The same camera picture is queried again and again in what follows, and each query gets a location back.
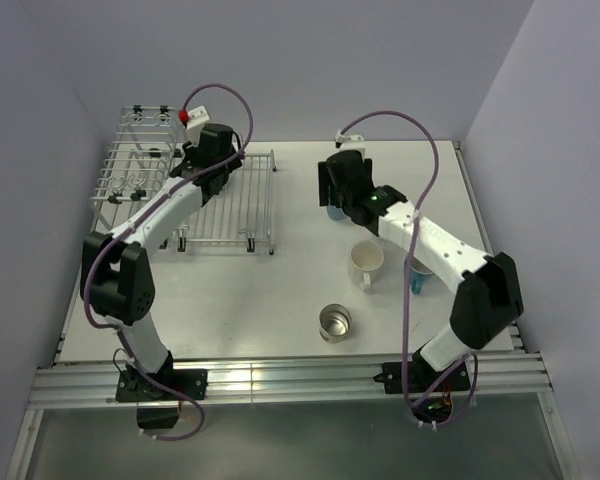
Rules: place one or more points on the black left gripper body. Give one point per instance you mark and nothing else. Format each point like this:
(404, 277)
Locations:
(227, 169)

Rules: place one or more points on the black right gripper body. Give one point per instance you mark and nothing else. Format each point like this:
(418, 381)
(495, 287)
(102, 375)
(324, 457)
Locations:
(331, 181)

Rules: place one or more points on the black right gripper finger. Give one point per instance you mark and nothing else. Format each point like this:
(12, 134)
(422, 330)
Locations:
(324, 184)
(341, 197)

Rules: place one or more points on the light blue plastic cup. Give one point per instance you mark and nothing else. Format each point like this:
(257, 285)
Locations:
(335, 213)

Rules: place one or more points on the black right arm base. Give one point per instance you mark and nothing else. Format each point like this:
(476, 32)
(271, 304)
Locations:
(420, 378)

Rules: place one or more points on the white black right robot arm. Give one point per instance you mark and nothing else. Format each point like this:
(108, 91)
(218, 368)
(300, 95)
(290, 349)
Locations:
(487, 293)

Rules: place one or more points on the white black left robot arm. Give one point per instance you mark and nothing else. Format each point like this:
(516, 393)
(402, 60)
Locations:
(117, 285)

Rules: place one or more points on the blue white ceramic mug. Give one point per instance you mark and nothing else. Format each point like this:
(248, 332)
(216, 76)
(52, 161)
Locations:
(419, 275)

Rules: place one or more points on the stainless steel cup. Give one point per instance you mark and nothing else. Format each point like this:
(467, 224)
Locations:
(335, 322)

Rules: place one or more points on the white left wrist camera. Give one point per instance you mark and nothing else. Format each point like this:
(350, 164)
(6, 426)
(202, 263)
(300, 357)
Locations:
(193, 122)

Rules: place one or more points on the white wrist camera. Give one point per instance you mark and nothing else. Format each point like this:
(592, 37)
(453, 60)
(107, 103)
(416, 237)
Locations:
(349, 142)
(193, 122)

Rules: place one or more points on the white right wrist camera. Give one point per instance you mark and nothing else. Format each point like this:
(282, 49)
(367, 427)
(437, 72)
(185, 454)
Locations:
(349, 142)

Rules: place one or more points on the metal wire dish rack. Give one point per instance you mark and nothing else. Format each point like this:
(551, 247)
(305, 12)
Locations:
(146, 147)

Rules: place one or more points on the aluminium frame rail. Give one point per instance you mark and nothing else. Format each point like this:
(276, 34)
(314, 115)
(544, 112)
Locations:
(83, 386)

